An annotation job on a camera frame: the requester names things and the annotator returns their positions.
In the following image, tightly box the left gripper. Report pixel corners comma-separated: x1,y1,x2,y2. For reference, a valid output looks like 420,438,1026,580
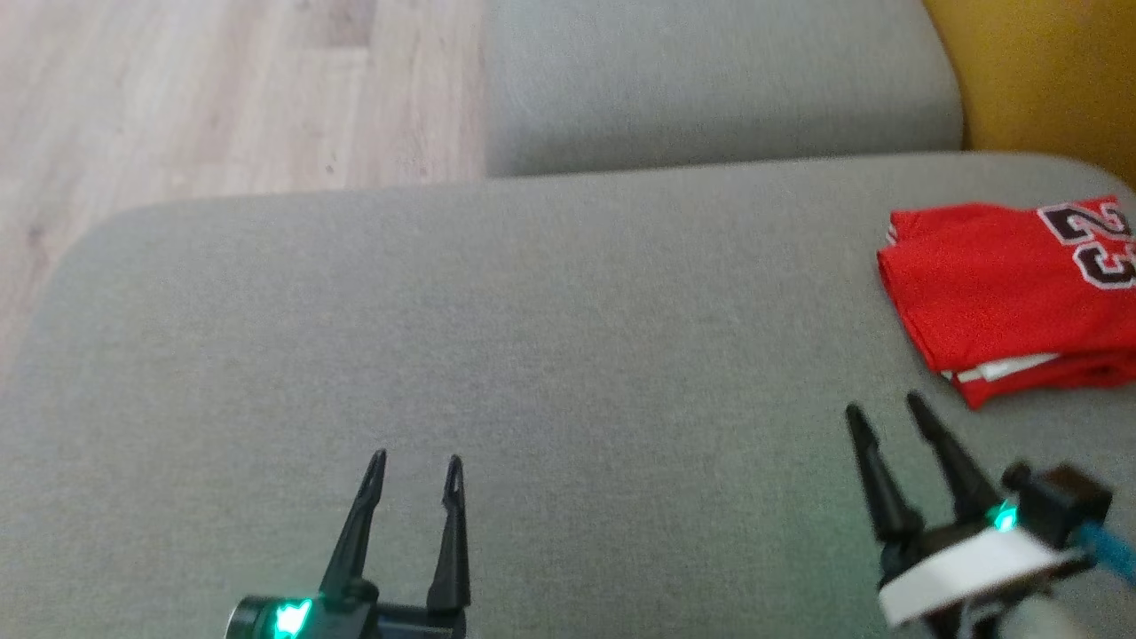
226,449,472,639

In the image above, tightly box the red and white basketball jersey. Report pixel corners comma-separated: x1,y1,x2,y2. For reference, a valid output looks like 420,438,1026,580
877,195,1136,374

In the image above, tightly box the grey sofa seat cushion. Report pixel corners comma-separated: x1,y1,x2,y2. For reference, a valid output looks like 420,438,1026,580
484,0,966,177

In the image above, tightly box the blue cable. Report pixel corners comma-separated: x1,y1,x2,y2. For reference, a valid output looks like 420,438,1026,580
1074,522,1136,587

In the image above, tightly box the yellow sofa back cushion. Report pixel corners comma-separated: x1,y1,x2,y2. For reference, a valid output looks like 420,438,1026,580
923,0,1136,189

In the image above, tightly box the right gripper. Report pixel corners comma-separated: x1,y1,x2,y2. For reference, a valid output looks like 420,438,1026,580
845,391,1089,639

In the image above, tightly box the large grey sofa seat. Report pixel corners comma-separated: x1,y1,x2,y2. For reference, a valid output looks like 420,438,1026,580
0,151,1136,639

